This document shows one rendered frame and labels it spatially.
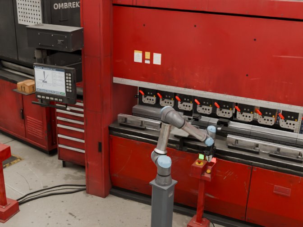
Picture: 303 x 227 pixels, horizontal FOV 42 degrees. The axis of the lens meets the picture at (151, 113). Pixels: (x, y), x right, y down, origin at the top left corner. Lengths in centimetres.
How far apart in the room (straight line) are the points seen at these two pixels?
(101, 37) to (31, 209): 202
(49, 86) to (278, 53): 216
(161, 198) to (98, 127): 122
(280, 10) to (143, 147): 192
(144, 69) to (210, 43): 74
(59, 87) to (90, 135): 73
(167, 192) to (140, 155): 95
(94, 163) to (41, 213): 77
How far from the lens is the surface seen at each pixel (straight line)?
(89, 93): 425
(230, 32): 374
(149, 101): 416
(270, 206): 415
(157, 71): 404
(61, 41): 387
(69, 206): 462
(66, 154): 523
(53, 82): 400
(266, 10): 365
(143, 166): 438
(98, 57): 407
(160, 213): 361
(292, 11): 362
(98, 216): 444
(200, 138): 344
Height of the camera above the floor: 260
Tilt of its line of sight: 21 degrees down
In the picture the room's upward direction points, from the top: 2 degrees clockwise
